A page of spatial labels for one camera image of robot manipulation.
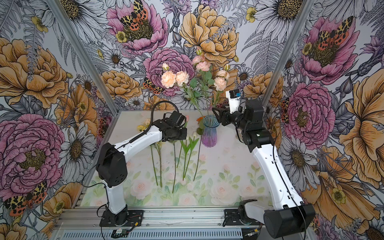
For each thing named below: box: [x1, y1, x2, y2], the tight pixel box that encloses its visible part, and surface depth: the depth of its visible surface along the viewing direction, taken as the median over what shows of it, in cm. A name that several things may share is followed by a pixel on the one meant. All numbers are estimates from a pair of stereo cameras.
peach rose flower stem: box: [161, 62, 205, 119], surface depth 70 cm
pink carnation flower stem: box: [190, 49, 215, 117], surface depth 80 cm
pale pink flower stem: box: [212, 64, 231, 117], surface depth 81 cm
